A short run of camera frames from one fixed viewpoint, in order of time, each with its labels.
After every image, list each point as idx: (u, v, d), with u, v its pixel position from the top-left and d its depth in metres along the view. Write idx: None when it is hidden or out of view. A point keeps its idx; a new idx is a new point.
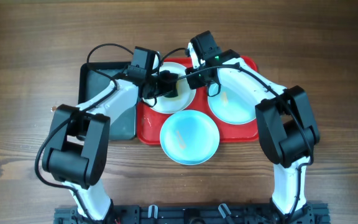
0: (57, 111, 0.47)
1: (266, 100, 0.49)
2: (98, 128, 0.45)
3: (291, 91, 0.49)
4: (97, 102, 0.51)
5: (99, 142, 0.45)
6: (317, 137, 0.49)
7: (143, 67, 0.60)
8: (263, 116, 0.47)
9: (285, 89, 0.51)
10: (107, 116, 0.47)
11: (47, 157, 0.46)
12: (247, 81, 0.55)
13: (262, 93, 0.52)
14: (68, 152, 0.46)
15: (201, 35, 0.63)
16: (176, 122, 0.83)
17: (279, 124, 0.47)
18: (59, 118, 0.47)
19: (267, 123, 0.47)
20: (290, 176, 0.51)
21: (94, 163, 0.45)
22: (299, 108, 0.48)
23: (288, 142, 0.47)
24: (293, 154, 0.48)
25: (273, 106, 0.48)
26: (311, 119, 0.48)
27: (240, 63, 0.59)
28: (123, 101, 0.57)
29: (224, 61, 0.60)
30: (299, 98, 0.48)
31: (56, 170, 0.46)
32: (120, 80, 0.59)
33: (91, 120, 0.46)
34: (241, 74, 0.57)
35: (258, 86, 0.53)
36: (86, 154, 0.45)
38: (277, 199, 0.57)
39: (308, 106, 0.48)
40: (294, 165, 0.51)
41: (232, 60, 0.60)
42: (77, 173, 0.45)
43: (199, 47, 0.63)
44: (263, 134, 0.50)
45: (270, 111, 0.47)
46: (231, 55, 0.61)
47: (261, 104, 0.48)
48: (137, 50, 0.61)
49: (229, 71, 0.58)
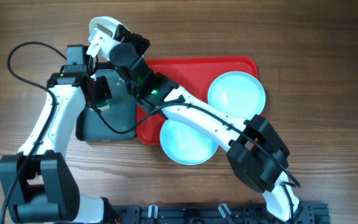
0: (0, 169, 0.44)
1: (234, 141, 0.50)
2: (51, 170, 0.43)
3: (254, 124, 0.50)
4: (39, 137, 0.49)
5: (59, 184, 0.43)
6: (287, 152, 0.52)
7: (81, 65, 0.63)
8: (239, 162, 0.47)
9: (245, 121, 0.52)
10: (56, 155, 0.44)
11: (15, 214, 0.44)
12: (202, 117, 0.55)
13: (224, 132, 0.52)
14: (35, 200, 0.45)
15: (131, 60, 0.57)
16: (170, 127, 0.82)
17: (255, 162, 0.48)
18: (9, 173, 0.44)
19: (245, 168, 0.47)
20: (278, 192, 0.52)
21: (64, 204, 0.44)
22: (266, 139, 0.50)
23: (265, 173, 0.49)
24: (273, 179, 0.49)
25: (243, 147, 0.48)
26: (279, 142, 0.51)
27: (184, 95, 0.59)
28: (69, 111, 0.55)
29: (165, 96, 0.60)
30: (263, 127, 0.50)
31: (31, 221, 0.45)
32: (57, 87, 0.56)
33: (42, 168, 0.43)
34: (190, 110, 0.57)
35: (218, 124, 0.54)
36: (53, 200, 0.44)
38: (273, 211, 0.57)
39: (273, 132, 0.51)
40: (278, 182, 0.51)
41: (173, 94, 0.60)
42: (53, 216, 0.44)
43: (133, 74, 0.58)
44: (240, 172, 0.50)
45: (242, 154, 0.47)
46: (168, 86, 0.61)
47: (231, 151, 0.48)
48: (69, 47, 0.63)
49: (177, 109, 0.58)
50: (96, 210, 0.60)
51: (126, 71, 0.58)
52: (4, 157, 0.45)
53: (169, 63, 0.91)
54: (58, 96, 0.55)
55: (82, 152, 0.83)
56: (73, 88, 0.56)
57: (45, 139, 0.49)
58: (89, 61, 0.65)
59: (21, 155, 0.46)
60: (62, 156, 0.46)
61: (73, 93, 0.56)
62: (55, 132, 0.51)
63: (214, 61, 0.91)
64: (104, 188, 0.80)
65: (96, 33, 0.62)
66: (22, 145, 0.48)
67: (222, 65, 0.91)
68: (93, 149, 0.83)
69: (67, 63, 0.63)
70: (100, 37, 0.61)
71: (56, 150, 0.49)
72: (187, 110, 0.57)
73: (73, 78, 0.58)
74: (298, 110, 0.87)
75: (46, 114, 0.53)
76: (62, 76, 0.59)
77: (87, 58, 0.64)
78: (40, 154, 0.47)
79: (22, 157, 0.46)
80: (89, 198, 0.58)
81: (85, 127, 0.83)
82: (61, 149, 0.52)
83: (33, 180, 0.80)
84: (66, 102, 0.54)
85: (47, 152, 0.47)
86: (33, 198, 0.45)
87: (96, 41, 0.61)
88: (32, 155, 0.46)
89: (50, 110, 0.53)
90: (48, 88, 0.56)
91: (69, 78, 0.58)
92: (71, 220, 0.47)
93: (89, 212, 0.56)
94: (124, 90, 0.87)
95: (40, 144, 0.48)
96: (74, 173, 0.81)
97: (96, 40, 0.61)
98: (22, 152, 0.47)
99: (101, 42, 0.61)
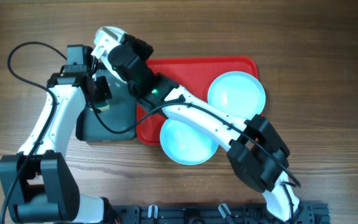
0: (0, 169, 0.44)
1: (234, 141, 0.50)
2: (51, 170, 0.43)
3: (254, 124, 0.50)
4: (39, 137, 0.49)
5: (59, 184, 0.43)
6: (288, 153, 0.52)
7: (81, 65, 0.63)
8: (239, 162, 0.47)
9: (246, 120, 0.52)
10: (56, 155, 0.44)
11: (15, 214, 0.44)
12: (202, 117, 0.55)
13: (225, 131, 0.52)
14: (35, 200, 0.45)
15: (127, 60, 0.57)
16: (170, 127, 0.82)
17: (255, 162, 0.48)
18: (9, 174, 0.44)
19: (245, 168, 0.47)
20: (278, 192, 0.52)
21: (64, 204, 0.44)
22: (266, 139, 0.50)
23: (265, 173, 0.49)
24: (273, 179, 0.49)
25: (244, 147, 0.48)
26: (279, 141, 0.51)
27: (185, 95, 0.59)
28: (69, 111, 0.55)
29: (165, 96, 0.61)
30: (263, 127, 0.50)
31: (31, 221, 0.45)
32: (58, 87, 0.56)
33: (42, 168, 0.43)
34: (191, 109, 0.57)
35: (218, 123, 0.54)
36: (53, 200, 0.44)
38: (273, 211, 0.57)
39: (273, 132, 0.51)
40: (278, 181, 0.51)
41: (173, 93, 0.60)
42: (53, 216, 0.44)
43: (131, 74, 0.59)
44: (240, 172, 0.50)
45: (242, 154, 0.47)
46: (168, 85, 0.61)
47: (232, 150, 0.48)
48: (69, 47, 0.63)
49: (178, 109, 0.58)
50: (96, 210, 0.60)
51: (124, 71, 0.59)
52: (4, 157, 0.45)
53: (169, 63, 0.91)
54: (58, 96, 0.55)
55: (82, 152, 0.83)
56: (73, 88, 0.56)
57: (46, 139, 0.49)
58: (89, 61, 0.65)
59: (21, 155, 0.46)
60: (62, 156, 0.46)
61: (73, 93, 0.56)
62: (55, 132, 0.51)
63: (214, 61, 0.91)
64: (104, 188, 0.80)
65: (101, 36, 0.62)
66: (22, 145, 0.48)
67: (222, 65, 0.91)
68: (93, 149, 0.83)
69: (67, 63, 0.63)
70: (106, 38, 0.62)
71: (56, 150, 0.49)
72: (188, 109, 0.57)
73: (73, 78, 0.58)
74: (298, 110, 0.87)
75: (46, 114, 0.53)
76: (63, 75, 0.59)
77: (87, 58, 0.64)
78: (40, 154, 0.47)
79: (21, 157, 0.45)
80: (89, 198, 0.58)
81: (85, 127, 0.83)
82: (61, 149, 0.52)
83: (33, 180, 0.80)
84: (66, 102, 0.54)
85: (47, 152, 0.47)
86: (33, 198, 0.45)
87: (102, 43, 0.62)
88: (33, 155, 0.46)
89: (50, 110, 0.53)
90: (48, 88, 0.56)
91: (69, 78, 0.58)
92: (72, 220, 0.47)
93: (89, 212, 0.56)
94: (124, 90, 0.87)
95: (40, 144, 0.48)
96: (74, 173, 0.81)
97: (101, 42, 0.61)
98: (22, 152, 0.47)
99: (106, 45, 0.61)
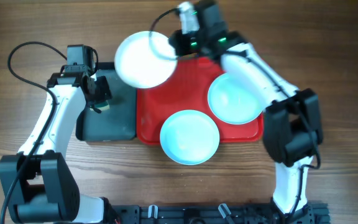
0: (0, 169, 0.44)
1: (276, 102, 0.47)
2: (51, 170, 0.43)
3: (303, 94, 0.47)
4: (39, 137, 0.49)
5: (59, 183, 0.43)
6: (321, 139, 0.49)
7: (81, 65, 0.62)
8: (273, 118, 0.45)
9: (296, 91, 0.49)
10: (56, 155, 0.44)
11: (15, 214, 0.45)
12: (256, 74, 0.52)
13: (273, 93, 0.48)
14: (35, 200, 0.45)
15: (206, 4, 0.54)
16: (173, 124, 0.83)
17: (288, 127, 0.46)
18: (9, 174, 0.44)
19: (275, 127, 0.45)
20: (292, 175, 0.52)
21: (64, 203, 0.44)
22: (309, 113, 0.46)
23: (293, 144, 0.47)
24: (297, 154, 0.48)
25: (284, 108, 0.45)
26: (318, 124, 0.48)
27: (249, 51, 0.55)
28: (69, 111, 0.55)
29: (230, 47, 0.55)
30: (310, 101, 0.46)
31: (30, 220, 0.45)
32: (58, 87, 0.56)
33: (42, 168, 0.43)
34: (249, 65, 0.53)
35: (269, 83, 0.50)
36: (54, 200, 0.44)
38: (278, 197, 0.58)
39: (317, 111, 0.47)
40: (297, 165, 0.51)
41: (239, 46, 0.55)
42: (53, 216, 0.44)
43: (205, 18, 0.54)
44: (267, 133, 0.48)
45: (281, 112, 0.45)
46: (237, 40, 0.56)
47: (271, 106, 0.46)
48: (69, 47, 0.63)
49: (237, 60, 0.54)
50: (96, 210, 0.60)
51: (199, 17, 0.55)
52: (4, 157, 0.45)
53: None
54: (58, 96, 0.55)
55: (82, 152, 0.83)
56: (73, 88, 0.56)
57: (46, 139, 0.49)
58: (89, 61, 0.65)
59: (22, 155, 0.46)
60: (62, 156, 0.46)
61: (73, 93, 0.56)
62: (55, 132, 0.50)
63: None
64: (104, 188, 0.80)
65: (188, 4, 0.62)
66: (22, 145, 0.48)
67: None
68: (93, 149, 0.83)
69: (67, 63, 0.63)
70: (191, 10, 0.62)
71: (56, 150, 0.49)
72: (245, 64, 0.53)
73: (73, 78, 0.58)
74: None
75: (46, 114, 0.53)
76: (62, 76, 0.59)
77: (87, 57, 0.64)
78: (40, 154, 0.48)
79: (22, 157, 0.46)
80: (89, 198, 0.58)
81: (86, 127, 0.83)
82: (61, 149, 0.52)
83: (33, 180, 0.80)
84: (66, 102, 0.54)
85: (47, 152, 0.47)
86: (33, 198, 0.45)
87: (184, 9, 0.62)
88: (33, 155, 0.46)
89: (50, 110, 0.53)
90: (48, 88, 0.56)
91: (69, 78, 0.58)
92: (71, 220, 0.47)
93: (88, 212, 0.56)
94: (124, 90, 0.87)
95: (40, 144, 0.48)
96: (74, 173, 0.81)
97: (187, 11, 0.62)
98: (22, 152, 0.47)
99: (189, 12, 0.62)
